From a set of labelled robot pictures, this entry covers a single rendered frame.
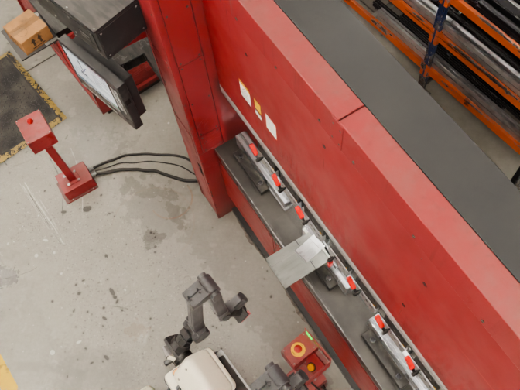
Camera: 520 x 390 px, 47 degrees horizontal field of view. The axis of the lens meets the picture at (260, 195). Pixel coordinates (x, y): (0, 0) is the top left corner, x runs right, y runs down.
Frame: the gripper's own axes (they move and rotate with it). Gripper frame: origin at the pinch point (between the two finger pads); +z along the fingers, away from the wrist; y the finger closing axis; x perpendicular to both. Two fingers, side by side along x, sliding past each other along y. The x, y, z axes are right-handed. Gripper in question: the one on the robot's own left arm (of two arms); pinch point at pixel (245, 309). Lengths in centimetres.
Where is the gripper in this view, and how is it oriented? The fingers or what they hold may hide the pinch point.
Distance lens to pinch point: 293.9
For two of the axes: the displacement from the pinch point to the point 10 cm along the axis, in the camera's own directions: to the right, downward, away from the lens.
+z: 4.2, 1.3, 9.0
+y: -6.0, -7.0, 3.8
